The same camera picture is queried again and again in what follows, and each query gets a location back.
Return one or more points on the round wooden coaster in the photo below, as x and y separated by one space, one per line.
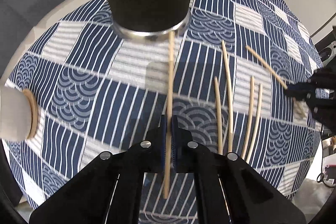
32 114

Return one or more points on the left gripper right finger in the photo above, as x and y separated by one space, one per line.
190 156

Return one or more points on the white pot succulent plant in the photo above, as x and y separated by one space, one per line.
15 115

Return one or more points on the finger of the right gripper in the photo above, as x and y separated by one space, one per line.
300 91

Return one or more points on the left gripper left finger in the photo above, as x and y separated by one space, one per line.
147 156

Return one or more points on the blue white patterned tablecloth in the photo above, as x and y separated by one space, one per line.
207 126

